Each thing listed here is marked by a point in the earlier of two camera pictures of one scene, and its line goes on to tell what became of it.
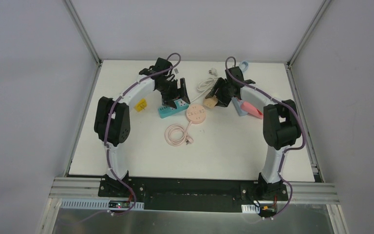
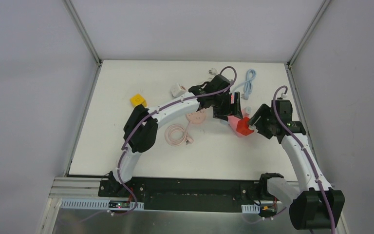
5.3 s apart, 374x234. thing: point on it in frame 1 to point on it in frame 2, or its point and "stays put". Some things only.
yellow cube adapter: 141,105 stays put
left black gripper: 173,91 to 227,106
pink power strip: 251,109 to 233,121
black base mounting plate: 160,193 stays put
